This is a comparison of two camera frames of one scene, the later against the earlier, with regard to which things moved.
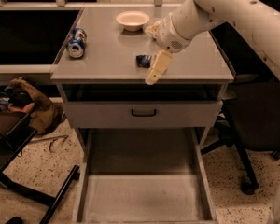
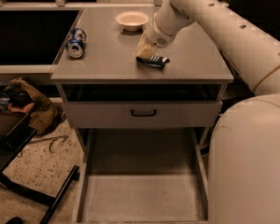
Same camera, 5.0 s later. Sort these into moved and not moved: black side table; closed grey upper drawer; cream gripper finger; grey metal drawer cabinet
Moved: cream gripper finger
Not moved: grey metal drawer cabinet; closed grey upper drawer; black side table
